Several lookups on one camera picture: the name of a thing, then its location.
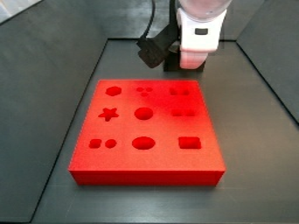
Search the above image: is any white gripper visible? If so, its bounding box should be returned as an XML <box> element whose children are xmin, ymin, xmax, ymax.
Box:
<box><xmin>176</xmin><ymin>9</ymin><xmax>226</xmax><ymax>69</ymax></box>

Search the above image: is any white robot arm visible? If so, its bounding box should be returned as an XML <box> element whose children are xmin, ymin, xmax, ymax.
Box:
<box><xmin>176</xmin><ymin>0</ymin><xmax>232</xmax><ymax>69</ymax></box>

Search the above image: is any black curved cradle fixture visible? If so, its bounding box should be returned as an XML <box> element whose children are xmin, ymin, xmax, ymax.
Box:
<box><xmin>162</xmin><ymin>44</ymin><xmax>208</xmax><ymax>72</ymax></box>

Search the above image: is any red shape-hole block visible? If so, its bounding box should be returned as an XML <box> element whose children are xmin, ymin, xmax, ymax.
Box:
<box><xmin>69</xmin><ymin>80</ymin><xmax>225</xmax><ymax>186</ymax></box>

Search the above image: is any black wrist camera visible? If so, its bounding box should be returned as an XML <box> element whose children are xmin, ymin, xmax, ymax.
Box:
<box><xmin>136</xmin><ymin>24</ymin><xmax>178</xmax><ymax>68</ymax></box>

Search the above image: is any black camera cable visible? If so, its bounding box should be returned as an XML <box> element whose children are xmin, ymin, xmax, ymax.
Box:
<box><xmin>138</xmin><ymin>0</ymin><xmax>156</xmax><ymax>42</ymax></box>

